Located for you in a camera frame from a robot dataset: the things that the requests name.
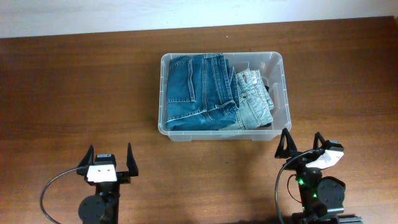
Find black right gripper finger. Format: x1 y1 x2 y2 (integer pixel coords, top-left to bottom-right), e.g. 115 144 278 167
313 132 325 149
274 128 299 159

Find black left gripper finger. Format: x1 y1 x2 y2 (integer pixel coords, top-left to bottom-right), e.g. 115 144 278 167
76 145 94 176
116 143 139 184

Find light blue jeans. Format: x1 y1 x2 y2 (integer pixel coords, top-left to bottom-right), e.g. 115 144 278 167
221 68 274 131

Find dark blue jeans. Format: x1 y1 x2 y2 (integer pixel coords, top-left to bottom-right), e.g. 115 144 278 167
165 54 239 131

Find small black garment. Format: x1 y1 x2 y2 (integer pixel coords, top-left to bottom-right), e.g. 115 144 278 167
261 78 274 127

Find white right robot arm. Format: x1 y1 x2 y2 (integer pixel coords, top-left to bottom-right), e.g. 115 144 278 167
274 128 346 223

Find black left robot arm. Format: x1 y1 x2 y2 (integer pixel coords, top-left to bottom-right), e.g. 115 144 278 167
76 144 139 224

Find clear plastic storage bin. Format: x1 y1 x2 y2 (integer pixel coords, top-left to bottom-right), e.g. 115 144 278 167
158 52 292 141

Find grey right arm base rail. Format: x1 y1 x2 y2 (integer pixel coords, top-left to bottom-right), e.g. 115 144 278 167
338 215 363 224

